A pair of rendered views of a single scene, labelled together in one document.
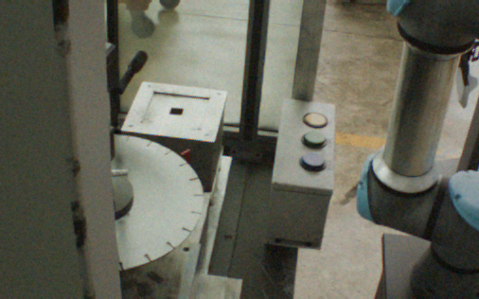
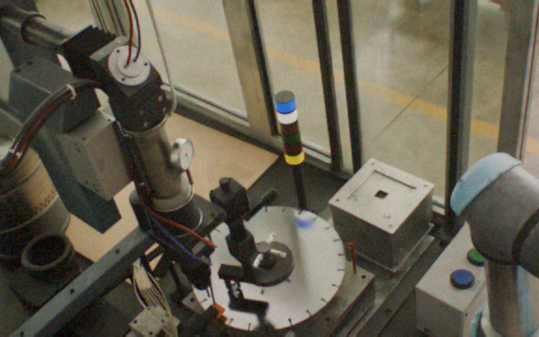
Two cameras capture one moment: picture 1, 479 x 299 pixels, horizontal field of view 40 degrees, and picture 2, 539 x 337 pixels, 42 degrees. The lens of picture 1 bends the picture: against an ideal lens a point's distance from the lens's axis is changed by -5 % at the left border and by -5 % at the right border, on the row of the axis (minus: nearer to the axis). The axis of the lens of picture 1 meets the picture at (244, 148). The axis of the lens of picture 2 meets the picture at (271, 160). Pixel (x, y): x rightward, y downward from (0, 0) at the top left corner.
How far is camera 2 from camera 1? 0.67 m
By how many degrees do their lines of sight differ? 35
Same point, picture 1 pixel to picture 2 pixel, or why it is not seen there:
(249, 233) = (409, 313)
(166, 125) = (365, 206)
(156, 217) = (295, 294)
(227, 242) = (385, 316)
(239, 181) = (428, 262)
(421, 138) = (503, 312)
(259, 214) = not seen: hidden behind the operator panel
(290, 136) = (459, 246)
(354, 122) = not seen: outside the picture
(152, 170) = (316, 253)
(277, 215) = (422, 311)
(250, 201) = not seen: hidden behind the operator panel
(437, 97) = (508, 288)
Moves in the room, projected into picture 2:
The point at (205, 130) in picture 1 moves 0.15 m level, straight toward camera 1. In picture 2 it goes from (392, 220) to (361, 268)
